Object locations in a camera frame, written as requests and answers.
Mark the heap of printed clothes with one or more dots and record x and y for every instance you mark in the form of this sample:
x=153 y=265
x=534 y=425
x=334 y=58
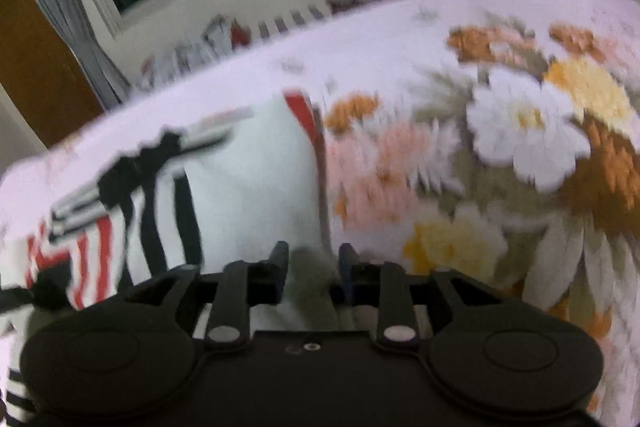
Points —
x=220 y=37

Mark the red black white striped garment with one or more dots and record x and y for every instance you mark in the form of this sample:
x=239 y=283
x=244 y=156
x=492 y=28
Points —
x=250 y=187

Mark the floral pink blanket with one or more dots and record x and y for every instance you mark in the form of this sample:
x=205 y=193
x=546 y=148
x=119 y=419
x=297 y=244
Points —
x=390 y=57

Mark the brown wooden door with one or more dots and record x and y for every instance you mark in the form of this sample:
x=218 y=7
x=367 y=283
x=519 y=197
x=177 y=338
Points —
x=35 y=67

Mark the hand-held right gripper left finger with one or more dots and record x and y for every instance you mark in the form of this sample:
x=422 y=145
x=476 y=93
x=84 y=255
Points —
x=279 y=269

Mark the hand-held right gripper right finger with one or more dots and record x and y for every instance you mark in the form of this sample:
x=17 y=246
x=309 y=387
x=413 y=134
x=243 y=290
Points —
x=347 y=274

